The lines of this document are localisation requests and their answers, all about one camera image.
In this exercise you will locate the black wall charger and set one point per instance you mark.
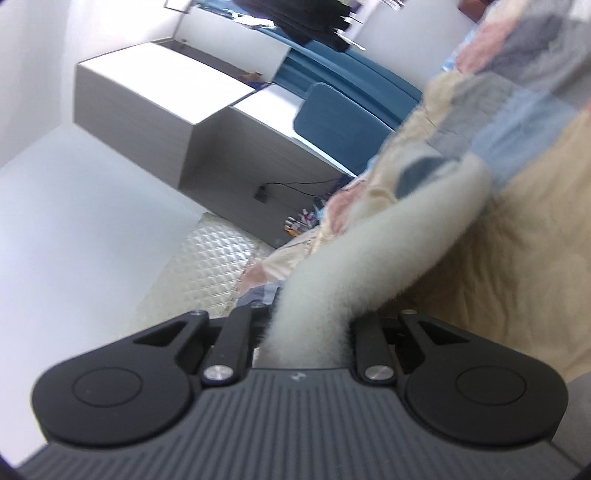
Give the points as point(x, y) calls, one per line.
point(261, 194)

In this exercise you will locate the black hanging hoodie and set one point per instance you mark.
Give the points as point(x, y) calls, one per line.
point(295, 23)

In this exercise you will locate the person's grey clothing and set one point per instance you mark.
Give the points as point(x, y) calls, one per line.
point(581, 415)

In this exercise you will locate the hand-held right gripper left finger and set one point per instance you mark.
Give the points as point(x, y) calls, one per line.
point(240, 323)

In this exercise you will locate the cream quilted headboard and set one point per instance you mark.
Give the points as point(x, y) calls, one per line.
point(203, 267)

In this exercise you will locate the small brown toy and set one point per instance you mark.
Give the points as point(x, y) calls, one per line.
point(251, 77)

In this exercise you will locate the grey cabinet unit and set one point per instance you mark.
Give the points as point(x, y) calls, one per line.
point(184, 101)

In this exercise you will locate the pastel patchwork quilt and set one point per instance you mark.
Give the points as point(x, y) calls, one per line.
point(508, 240)

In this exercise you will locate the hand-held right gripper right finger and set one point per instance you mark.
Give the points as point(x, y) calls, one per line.
point(364, 332)

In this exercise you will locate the pink pillow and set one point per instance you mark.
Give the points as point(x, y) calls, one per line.
point(256, 277)

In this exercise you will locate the blue curtain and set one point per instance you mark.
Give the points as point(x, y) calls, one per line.
point(351, 69)

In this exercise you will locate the row of small bottles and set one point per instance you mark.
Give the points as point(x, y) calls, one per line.
point(302, 221)

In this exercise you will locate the blue upholstered chair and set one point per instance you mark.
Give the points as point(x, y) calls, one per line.
point(337, 124)

